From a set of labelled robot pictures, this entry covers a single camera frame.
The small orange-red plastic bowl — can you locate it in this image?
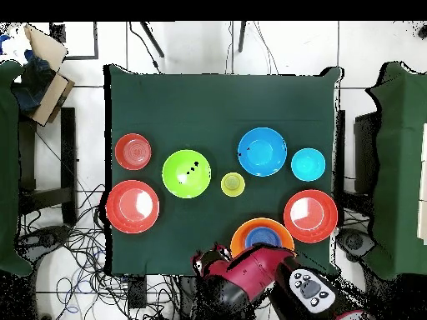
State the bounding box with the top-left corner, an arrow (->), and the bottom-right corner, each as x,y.
114,132 -> 153,172

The green plastic bowl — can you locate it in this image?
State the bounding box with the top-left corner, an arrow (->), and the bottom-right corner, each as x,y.
162,148 -> 212,200

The small blue plastic bowl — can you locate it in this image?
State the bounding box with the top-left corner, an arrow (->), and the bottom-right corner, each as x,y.
244,226 -> 284,249

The tangle of floor cables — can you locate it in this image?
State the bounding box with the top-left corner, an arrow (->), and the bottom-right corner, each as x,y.
16,182 -> 181,320

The black tripod leg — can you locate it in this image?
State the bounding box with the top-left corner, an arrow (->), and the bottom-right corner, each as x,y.
237,21 -> 249,53
139,21 -> 165,58

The black pedestal foot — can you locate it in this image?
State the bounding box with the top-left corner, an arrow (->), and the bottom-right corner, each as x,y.
335,227 -> 378,263
16,224 -> 73,254

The large red plastic bowl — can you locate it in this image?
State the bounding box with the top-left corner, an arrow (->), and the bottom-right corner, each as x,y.
283,189 -> 339,244
105,179 -> 160,234

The dark blue cloth bag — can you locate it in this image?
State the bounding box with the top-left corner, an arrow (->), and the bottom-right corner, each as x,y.
11,49 -> 58,114

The black floor frame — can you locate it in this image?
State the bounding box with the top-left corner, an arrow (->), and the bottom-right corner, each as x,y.
49,21 -> 99,61

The small cyan plastic bowl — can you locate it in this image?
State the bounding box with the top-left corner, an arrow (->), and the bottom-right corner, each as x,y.
290,147 -> 327,183

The large blue plastic bowl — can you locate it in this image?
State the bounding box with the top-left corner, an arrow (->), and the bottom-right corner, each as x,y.
237,127 -> 289,178

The white box stack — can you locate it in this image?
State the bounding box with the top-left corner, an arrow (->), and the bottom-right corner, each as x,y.
416,122 -> 427,246

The cardboard box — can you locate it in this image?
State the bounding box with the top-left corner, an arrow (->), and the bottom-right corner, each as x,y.
23,23 -> 76,128

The black stool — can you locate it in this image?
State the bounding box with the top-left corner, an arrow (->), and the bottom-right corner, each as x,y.
18,106 -> 79,228

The dark green tablecloth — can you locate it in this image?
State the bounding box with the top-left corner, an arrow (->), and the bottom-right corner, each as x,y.
103,63 -> 344,278

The large orange plastic bowl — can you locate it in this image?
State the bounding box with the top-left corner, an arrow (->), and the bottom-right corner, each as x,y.
229,217 -> 295,259

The green cloth covered side table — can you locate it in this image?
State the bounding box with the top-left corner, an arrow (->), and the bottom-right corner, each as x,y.
0,59 -> 34,278
363,61 -> 427,281

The yellow plastic cup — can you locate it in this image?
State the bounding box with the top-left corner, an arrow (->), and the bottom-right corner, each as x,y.
220,172 -> 246,198

